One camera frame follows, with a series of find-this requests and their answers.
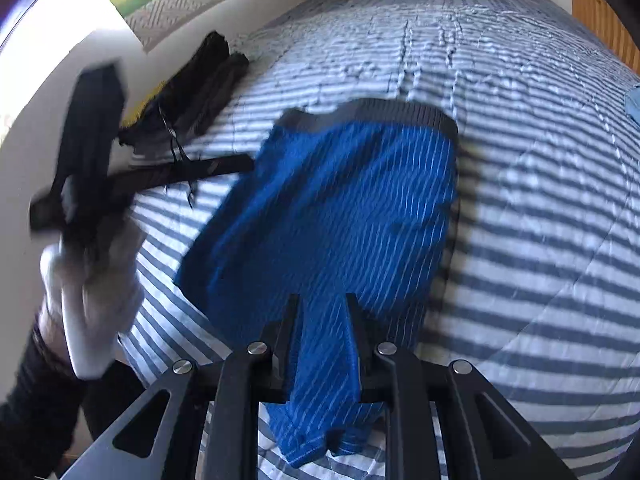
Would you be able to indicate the wooden slatted bed rail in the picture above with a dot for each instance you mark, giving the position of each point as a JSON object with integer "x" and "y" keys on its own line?
{"x": 607, "y": 20}

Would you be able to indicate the blue checked bed sheet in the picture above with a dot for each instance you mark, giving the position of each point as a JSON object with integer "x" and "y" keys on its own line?
{"x": 450, "y": 5}

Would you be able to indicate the person's left forearm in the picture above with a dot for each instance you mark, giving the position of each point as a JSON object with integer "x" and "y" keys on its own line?
{"x": 35, "y": 400}

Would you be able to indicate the yellow patterned cloth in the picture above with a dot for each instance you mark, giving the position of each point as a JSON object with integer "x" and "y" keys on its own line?
{"x": 145, "y": 107}

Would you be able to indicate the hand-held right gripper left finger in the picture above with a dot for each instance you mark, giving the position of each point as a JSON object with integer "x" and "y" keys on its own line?
{"x": 285, "y": 330}

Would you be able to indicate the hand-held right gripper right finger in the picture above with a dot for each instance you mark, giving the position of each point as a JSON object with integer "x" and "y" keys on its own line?
{"x": 361, "y": 330}

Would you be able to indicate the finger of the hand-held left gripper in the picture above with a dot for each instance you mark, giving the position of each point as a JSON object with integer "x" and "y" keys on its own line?
{"x": 200, "y": 169}

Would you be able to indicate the blue striped boxer shorts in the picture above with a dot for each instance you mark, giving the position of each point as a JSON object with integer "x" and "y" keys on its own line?
{"x": 340, "y": 210}

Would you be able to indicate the person's left hand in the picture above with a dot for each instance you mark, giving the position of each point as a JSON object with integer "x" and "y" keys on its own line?
{"x": 97, "y": 310}

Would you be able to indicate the blue striped quilt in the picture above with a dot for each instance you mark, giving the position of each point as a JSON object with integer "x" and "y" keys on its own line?
{"x": 525, "y": 210}

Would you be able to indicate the light blue denim garment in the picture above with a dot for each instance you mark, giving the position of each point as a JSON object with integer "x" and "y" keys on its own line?
{"x": 634, "y": 105}

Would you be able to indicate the black clothing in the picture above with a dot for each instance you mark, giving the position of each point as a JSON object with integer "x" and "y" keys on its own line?
{"x": 205, "y": 85}

